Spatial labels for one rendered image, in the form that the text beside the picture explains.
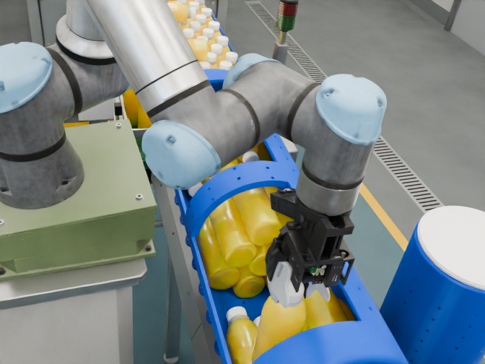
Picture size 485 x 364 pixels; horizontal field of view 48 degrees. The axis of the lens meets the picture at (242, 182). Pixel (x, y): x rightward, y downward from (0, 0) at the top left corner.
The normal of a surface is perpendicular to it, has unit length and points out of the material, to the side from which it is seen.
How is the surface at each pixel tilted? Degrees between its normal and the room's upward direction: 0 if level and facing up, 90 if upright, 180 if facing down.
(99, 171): 4
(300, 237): 0
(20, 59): 12
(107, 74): 106
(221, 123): 43
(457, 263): 0
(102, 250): 90
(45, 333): 90
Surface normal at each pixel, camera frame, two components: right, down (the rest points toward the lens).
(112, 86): 0.70, 0.66
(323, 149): -0.64, 0.41
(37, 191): 0.35, 0.36
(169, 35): 0.64, -0.22
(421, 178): 0.11, -0.77
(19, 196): -0.09, 0.38
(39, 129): 0.65, 0.51
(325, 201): -0.25, 0.58
